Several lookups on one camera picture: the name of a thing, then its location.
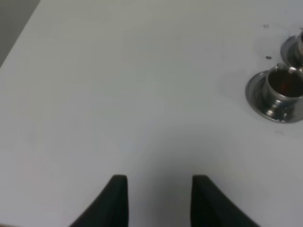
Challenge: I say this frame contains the near stainless steel saucer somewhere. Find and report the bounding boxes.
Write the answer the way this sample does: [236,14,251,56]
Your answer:
[245,70,303,123]

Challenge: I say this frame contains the far stainless steel teacup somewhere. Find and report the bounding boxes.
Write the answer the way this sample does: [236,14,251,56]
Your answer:
[297,31,303,57]

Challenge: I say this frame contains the far stainless steel saucer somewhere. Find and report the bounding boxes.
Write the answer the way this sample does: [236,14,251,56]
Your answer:
[280,35,303,70]

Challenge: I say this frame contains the stainless steel saucer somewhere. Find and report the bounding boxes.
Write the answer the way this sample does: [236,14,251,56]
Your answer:
[245,70,303,123]
[280,35,303,70]

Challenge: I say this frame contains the stainless steel teacup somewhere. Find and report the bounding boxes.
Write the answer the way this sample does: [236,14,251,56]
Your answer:
[263,64,303,109]
[297,31,303,57]

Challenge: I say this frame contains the near stainless steel teacup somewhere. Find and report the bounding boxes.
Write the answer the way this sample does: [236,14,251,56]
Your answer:
[263,64,303,109]

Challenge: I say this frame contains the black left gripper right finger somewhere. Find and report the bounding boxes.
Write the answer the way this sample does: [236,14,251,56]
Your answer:
[190,175,258,227]

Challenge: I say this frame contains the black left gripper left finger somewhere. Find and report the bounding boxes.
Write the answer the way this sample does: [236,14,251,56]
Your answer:
[71,175,129,227]

